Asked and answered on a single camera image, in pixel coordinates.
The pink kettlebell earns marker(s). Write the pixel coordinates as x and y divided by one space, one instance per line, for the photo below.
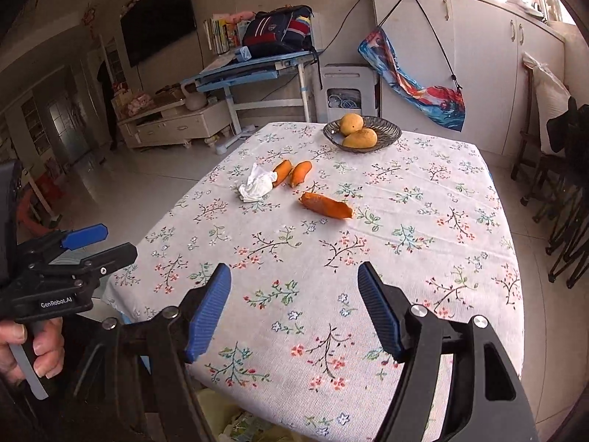
193 99

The long orange mango peel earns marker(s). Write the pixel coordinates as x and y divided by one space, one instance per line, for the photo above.
326 206

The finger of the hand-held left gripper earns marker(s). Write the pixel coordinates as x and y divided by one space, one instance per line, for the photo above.
115 258
85 235

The yellow mango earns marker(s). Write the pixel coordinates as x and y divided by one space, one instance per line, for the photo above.
351 123
360 138

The crumpled white tissue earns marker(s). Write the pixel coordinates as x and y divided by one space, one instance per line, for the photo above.
255 185

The person's left hand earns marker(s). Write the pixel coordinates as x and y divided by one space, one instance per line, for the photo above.
50 350

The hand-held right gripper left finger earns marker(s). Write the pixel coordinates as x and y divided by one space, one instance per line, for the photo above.
207 313

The yellow plastic trash bin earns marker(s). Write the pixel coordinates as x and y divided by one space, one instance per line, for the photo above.
214 416

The white floral tablecloth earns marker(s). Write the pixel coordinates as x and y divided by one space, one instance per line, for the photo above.
391 202

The black wall television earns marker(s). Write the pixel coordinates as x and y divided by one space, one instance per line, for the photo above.
158 18

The pink floral bundle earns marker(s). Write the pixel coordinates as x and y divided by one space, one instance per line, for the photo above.
138 102

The navy striped backpack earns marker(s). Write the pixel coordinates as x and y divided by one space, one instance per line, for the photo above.
278 30

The white storage cabinet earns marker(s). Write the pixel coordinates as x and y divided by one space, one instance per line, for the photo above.
487 55

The cream television cabinet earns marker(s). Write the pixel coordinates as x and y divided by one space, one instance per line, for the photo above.
175 125

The white sack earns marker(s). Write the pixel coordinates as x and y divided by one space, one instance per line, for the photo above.
547 101

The dark glass fruit bowl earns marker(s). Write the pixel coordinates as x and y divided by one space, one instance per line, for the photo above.
389 130

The red plastic stool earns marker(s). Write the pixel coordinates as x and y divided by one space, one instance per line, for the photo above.
46 185

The pink plush toy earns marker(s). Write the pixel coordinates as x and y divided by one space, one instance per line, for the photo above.
239 16

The small orange mango peel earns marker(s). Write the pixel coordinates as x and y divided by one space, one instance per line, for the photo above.
300 172
281 172

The white air purifier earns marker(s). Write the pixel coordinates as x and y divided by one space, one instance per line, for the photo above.
345 80

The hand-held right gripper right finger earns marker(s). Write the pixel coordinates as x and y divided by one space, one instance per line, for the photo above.
382 313

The row of books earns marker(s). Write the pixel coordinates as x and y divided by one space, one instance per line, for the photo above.
221 34

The black cloth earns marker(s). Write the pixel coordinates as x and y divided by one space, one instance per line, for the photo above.
568 124

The black folding chairs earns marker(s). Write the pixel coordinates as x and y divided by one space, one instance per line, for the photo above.
566 225

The blue white study desk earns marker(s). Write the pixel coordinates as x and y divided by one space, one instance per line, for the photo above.
248 70

